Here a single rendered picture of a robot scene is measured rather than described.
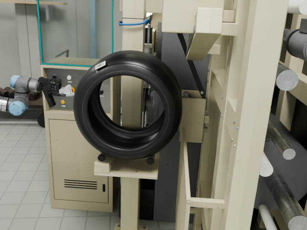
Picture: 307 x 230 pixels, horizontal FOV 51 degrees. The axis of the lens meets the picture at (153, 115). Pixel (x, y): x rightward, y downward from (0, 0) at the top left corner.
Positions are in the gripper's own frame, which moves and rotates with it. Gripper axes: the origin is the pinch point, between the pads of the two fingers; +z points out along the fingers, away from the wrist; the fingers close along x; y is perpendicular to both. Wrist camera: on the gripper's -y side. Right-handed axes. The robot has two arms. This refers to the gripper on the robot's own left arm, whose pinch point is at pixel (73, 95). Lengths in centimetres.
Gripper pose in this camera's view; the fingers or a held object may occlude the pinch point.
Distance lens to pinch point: 188.4
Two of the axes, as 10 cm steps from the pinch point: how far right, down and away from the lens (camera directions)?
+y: 1.6, -9.3, -3.3
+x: 0.6, -3.3, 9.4
